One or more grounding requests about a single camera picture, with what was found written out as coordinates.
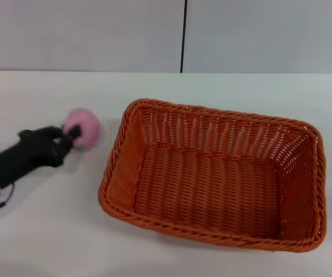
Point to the orange woven plastic basket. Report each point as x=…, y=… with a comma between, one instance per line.
x=212, y=179

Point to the pink peach toy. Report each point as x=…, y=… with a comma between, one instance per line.
x=89, y=127

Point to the black vertical wall strip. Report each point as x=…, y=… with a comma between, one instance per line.
x=184, y=34

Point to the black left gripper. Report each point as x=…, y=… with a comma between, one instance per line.
x=21, y=161

